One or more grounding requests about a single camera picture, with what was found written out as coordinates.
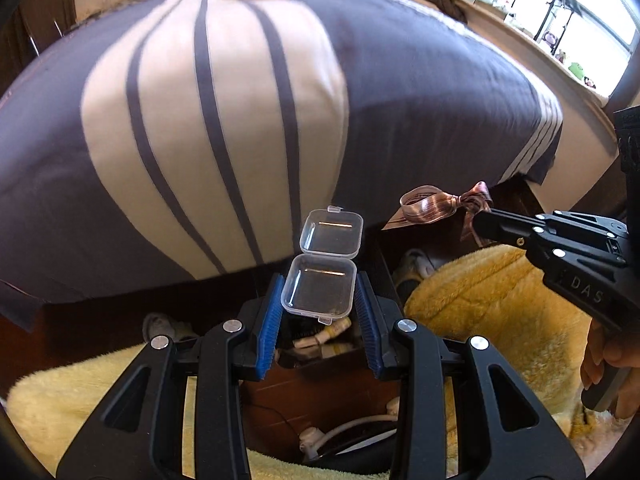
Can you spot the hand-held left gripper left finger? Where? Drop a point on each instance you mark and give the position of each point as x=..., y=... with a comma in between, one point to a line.
x=265, y=335

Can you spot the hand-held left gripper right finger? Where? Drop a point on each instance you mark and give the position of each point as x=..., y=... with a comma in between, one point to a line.
x=367, y=330

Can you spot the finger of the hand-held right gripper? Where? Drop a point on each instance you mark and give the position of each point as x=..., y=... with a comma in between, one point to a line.
x=505, y=220
x=542, y=255

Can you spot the dark waste bin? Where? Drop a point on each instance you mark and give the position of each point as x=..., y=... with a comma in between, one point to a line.
x=300, y=355

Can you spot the clear plastic hinged box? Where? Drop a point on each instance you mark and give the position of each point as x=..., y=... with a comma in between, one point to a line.
x=320, y=285

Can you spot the person's right hand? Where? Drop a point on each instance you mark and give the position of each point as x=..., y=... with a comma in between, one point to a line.
x=625, y=360

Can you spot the grey slipper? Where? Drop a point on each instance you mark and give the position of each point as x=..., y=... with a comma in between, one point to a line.
x=412, y=266
x=160, y=327

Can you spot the green frog toy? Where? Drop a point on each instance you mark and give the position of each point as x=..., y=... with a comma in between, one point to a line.
x=576, y=70

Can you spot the blue white striped blanket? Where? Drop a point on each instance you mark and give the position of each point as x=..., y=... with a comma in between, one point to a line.
x=175, y=135

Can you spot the black metal rack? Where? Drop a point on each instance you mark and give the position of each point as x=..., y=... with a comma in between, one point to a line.
x=560, y=5

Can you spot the folding chair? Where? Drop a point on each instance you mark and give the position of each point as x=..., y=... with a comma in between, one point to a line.
x=37, y=35

